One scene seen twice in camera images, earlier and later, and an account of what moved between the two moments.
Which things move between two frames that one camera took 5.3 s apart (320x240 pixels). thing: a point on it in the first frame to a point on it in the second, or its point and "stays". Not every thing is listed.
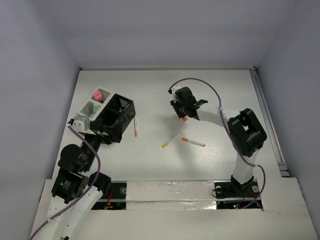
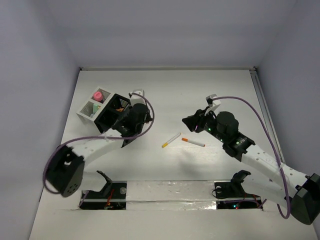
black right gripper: x=175 y=105 to x=198 y=118
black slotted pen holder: x=119 y=112 stays
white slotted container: x=94 y=105 stays
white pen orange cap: x=186 y=140 stays
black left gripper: x=100 y=132 to x=122 y=124
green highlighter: x=95 y=107 stays
